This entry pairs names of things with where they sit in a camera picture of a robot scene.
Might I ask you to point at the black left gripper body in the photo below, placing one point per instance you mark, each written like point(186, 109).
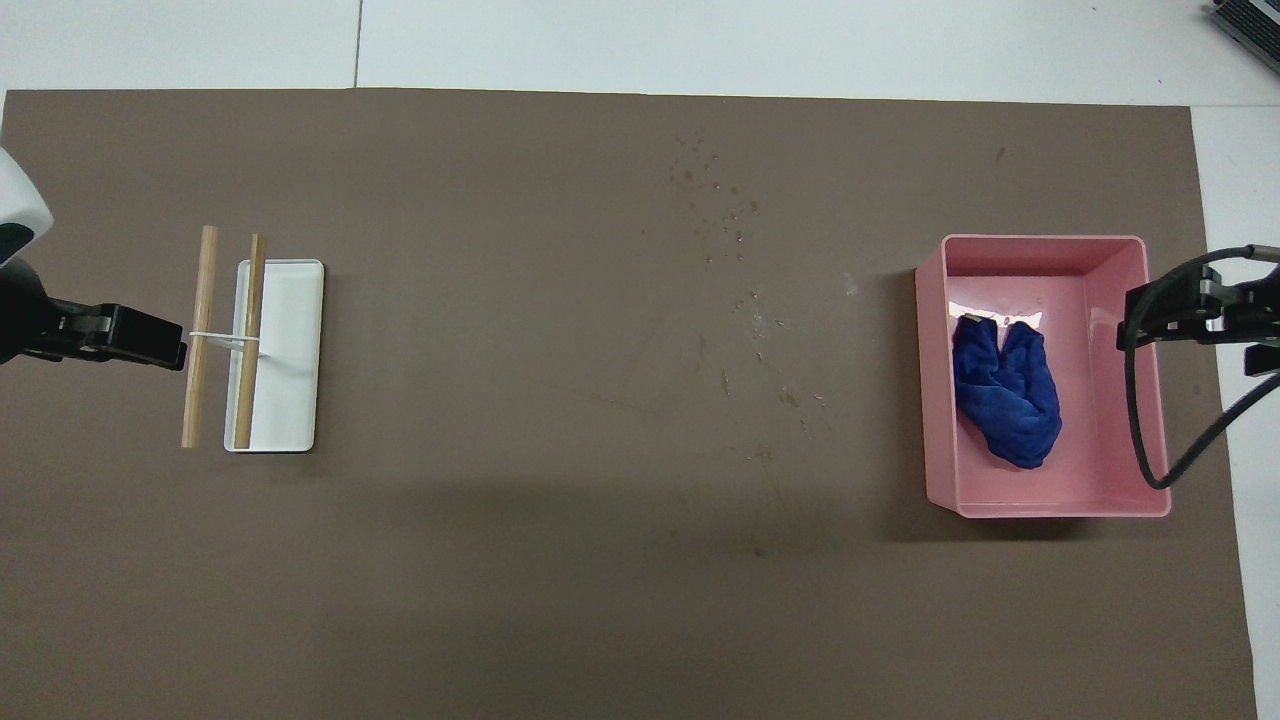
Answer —
point(40, 325)

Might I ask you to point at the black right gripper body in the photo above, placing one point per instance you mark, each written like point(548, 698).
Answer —
point(1250, 310)

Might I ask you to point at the blue towel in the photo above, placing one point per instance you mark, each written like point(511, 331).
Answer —
point(1010, 400)

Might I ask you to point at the white towel rack base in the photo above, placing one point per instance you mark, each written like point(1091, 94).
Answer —
point(290, 370)

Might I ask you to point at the spilled water droplets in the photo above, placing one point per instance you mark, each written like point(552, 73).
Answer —
point(715, 190)

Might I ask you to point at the wooden rack rod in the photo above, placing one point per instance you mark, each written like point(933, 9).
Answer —
point(200, 400)
point(250, 300)

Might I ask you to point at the pink plastic bin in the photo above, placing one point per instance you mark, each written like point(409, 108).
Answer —
point(1100, 400)

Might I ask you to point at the dark striped device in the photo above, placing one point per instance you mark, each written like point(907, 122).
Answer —
point(1250, 18)

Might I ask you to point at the brown table mat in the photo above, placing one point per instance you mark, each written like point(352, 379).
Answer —
point(500, 500)

